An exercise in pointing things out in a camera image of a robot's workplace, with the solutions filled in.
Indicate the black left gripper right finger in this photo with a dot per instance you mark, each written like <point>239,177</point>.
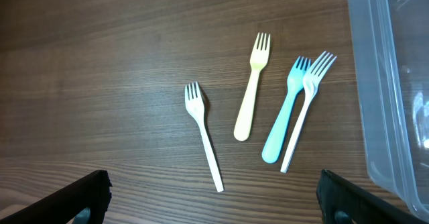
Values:
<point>342,201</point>

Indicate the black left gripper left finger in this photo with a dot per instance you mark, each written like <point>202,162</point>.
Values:
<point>83,201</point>

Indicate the left clear plastic container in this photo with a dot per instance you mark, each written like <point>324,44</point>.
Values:
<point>390,46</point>

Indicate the light blue plastic fork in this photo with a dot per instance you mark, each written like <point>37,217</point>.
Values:
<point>275,140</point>

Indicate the white long plastic fork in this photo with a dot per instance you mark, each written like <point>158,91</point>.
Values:
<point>311,81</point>

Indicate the small white plastic fork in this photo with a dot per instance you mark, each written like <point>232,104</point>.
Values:
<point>194,104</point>

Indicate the cream yellow plastic fork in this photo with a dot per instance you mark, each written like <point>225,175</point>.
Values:
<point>258,60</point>

